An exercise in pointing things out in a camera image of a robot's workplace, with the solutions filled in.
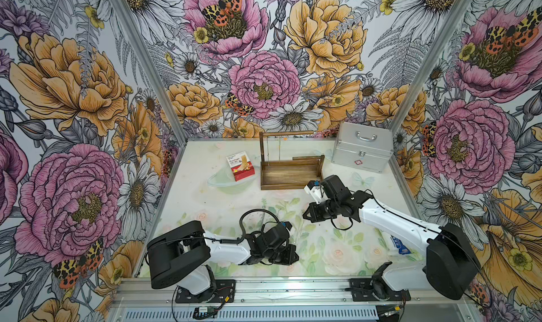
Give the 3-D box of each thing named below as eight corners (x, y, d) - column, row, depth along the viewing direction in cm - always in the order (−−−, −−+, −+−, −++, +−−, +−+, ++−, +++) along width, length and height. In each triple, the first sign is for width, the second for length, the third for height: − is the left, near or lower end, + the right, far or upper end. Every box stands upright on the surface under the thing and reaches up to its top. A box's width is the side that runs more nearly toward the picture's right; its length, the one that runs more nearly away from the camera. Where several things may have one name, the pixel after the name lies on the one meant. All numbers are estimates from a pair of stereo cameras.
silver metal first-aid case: (332, 166, 113) (338, 144, 100) (333, 143, 123) (339, 121, 111) (382, 174, 109) (395, 153, 97) (378, 150, 120) (390, 128, 108)
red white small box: (235, 181, 106) (234, 176, 102) (227, 161, 114) (226, 156, 111) (255, 174, 108) (254, 169, 105) (246, 155, 117) (245, 150, 114)
